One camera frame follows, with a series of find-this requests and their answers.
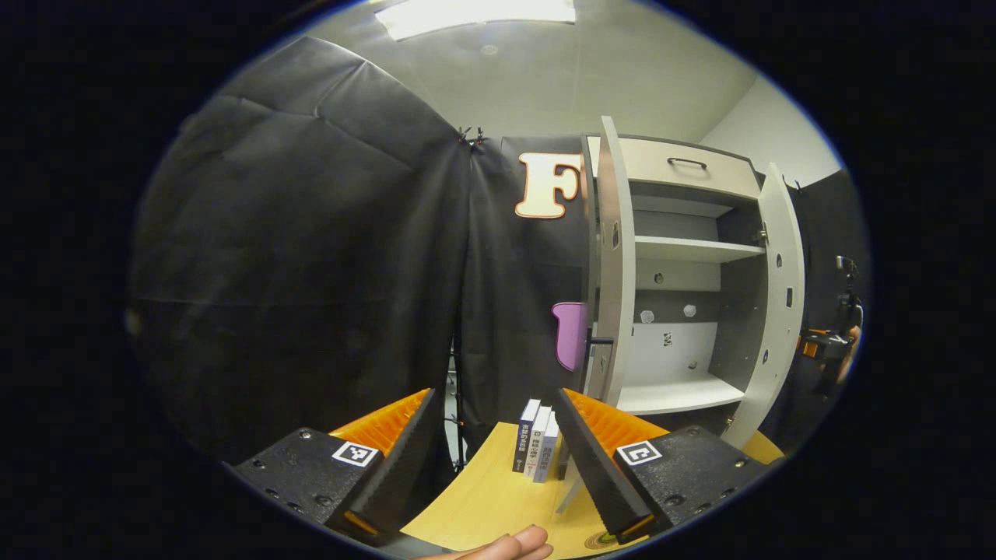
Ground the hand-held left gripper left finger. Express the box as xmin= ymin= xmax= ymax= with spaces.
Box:
xmin=222 ymin=387 xmax=438 ymax=545

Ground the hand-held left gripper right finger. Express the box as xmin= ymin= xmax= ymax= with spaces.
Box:
xmin=554 ymin=387 xmax=771 ymax=545

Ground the white cabinet door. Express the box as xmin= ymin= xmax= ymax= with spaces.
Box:
xmin=720 ymin=162 xmax=807 ymax=450
xmin=556 ymin=115 xmax=639 ymax=514

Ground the white grey cabinet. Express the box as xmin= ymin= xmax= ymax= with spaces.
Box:
xmin=584 ymin=132 xmax=780 ymax=438

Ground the white cabinet shelf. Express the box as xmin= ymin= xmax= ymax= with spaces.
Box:
xmin=634 ymin=236 xmax=767 ymax=264

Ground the white cabinet drawer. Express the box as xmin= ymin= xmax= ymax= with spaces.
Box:
xmin=587 ymin=136 xmax=762 ymax=201

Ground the light blue book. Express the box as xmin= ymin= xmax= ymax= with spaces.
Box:
xmin=534 ymin=412 xmax=561 ymax=484

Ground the white book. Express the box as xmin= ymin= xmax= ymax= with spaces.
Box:
xmin=525 ymin=404 xmax=552 ymax=479

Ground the black backdrop cloth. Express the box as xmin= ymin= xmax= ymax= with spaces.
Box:
xmin=778 ymin=167 xmax=871 ymax=453
xmin=128 ymin=35 xmax=600 ymax=483

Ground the navy book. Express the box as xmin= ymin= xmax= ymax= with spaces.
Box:
xmin=512 ymin=399 xmax=542 ymax=474

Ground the ceiling light panel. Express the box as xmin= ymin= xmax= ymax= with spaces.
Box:
xmin=377 ymin=0 xmax=578 ymax=42

